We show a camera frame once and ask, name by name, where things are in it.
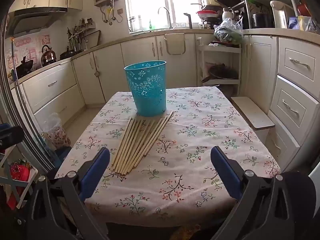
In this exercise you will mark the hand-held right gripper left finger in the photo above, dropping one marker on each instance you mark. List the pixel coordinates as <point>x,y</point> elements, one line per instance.
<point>96,170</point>

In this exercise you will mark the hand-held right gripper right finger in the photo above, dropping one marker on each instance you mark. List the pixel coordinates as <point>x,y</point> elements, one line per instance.
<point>225,172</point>

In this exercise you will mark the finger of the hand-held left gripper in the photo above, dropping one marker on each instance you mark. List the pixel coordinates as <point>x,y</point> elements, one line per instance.
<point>11,135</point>

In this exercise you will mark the pile of wooden chopsticks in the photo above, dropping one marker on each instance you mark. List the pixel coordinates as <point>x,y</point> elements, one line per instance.
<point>135,145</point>

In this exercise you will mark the blue perforated plastic basket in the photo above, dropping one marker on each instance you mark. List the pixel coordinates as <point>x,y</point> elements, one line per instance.
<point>147,90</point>

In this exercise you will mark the red bag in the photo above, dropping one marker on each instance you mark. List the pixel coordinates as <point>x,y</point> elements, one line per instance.
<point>18,172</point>

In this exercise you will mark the patterned bin with plastic bag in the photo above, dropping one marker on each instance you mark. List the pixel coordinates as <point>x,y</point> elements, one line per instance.
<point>56,135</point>

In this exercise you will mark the floral tablecloth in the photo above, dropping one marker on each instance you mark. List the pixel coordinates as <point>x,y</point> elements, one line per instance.
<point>175,155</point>

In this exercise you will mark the white step stool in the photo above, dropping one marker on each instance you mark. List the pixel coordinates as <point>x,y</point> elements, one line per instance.
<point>252,113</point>

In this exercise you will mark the black wok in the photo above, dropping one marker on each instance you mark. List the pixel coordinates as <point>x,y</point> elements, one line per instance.
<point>23,68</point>

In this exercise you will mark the steel kettle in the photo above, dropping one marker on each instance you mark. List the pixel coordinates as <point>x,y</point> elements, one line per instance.
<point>48,56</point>

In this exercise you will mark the cream base cabinets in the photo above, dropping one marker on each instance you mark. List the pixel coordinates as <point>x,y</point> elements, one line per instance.
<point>110,75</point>

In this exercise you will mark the black frying pan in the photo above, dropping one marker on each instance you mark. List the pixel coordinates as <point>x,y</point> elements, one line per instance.
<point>67,54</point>

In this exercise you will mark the dark pot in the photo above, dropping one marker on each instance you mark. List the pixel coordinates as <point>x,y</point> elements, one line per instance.
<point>221,72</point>

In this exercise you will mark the cream drawer unit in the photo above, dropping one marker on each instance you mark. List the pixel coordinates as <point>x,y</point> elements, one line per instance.
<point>295,85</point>

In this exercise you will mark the range hood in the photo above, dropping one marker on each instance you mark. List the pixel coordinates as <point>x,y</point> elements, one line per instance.
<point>32,17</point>

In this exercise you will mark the white trolley shelf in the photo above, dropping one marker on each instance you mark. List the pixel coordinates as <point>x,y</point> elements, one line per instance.
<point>220,48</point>

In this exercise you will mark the plastic bag of vegetables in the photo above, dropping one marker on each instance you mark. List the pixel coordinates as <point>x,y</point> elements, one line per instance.
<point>227,32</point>

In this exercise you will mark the patterned mug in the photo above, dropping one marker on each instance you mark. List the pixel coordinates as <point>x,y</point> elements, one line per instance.
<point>205,26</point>

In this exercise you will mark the black faucet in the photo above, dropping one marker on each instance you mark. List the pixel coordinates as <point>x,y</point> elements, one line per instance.
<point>188,20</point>

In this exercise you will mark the black cooking pot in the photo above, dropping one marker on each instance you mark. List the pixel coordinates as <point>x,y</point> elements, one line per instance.
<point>261,20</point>

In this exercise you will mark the white thermos jug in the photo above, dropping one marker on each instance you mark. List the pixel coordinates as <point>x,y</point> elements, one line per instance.
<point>227,13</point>

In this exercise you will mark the stack of red dishes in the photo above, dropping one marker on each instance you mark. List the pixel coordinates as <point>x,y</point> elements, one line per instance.
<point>207,10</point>

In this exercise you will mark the blue box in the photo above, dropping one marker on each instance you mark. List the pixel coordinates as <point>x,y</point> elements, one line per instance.
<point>295,23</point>

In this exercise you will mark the white rice cooker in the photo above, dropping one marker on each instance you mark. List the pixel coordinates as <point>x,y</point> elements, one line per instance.
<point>278,13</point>

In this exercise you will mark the chrome sink faucet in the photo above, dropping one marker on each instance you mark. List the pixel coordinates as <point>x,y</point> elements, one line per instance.
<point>167,15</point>

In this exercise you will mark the kitchen window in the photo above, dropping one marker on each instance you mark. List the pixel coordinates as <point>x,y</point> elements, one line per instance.
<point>172,2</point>

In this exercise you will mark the red pot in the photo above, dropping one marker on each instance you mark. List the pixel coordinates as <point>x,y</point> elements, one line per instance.
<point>303,9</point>

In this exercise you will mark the metal door frame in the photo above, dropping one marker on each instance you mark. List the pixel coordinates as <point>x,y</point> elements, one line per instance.
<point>22,120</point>

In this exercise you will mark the white folding frame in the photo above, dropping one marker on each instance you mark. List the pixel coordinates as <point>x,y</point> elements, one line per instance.
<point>25,195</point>

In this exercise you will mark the pink wall stickers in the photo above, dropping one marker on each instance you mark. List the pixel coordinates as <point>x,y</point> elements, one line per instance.
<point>27,47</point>

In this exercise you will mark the wall utensil rack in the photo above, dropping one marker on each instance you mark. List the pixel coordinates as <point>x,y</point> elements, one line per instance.
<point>80,28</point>

